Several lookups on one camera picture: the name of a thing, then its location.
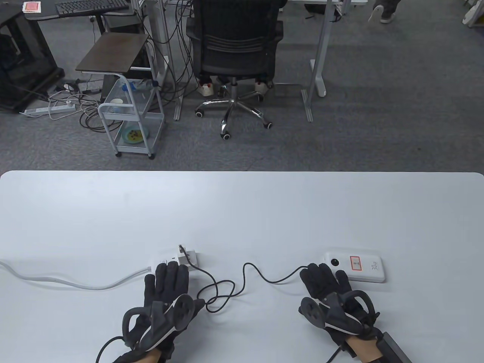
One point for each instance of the person's left hand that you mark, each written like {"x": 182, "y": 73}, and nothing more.
{"x": 166, "y": 280}

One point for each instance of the person's right hand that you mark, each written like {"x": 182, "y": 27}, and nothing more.
{"x": 321, "y": 280}

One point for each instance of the white charger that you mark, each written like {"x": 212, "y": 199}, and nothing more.
{"x": 190, "y": 256}

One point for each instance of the white battery pack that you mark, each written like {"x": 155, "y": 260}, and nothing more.
{"x": 370, "y": 274}

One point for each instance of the person's left forearm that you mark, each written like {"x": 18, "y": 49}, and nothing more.
{"x": 147, "y": 357}

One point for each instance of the person's right forearm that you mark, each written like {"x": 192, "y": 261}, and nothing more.
{"x": 363, "y": 349}

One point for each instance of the black and white controller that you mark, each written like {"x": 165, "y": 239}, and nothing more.
{"x": 185, "y": 310}
{"x": 312, "y": 312}

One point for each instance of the black wrist sensor box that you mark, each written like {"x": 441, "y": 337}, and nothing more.
{"x": 393, "y": 349}

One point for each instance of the green plate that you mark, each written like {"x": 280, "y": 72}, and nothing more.
{"x": 133, "y": 135}

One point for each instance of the white rolling cart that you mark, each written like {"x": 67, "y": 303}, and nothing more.
{"x": 107, "y": 124}

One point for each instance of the white paper cup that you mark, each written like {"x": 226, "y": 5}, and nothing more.
{"x": 116, "y": 103}

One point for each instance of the clear plastic bottle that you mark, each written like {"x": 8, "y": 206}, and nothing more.
{"x": 141, "y": 85}

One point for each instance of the long white floor power strip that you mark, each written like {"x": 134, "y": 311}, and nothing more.
{"x": 49, "y": 109}

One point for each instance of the brown side table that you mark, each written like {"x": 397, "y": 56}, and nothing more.
{"x": 109, "y": 53}

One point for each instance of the white metal desk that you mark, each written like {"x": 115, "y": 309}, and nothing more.
{"x": 323, "y": 45}

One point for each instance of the black mesh office chair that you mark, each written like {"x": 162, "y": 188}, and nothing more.
{"x": 234, "y": 41}

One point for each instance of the black computer case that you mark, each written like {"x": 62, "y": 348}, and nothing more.
{"x": 121, "y": 23}

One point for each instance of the black cabinet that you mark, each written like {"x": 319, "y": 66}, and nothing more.
{"x": 22, "y": 56}

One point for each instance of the black keyboard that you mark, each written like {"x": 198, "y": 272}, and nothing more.
{"x": 90, "y": 6}

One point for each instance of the black desk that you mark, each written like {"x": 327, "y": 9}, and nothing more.
{"x": 47, "y": 16}

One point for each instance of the red patterned card box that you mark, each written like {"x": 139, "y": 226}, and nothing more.
{"x": 31, "y": 6}

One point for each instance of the white device housing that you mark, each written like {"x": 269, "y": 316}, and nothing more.
{"x": 474, "y": 15}

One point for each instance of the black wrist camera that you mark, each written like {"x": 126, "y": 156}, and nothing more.
{"x": 349, "y": 348}

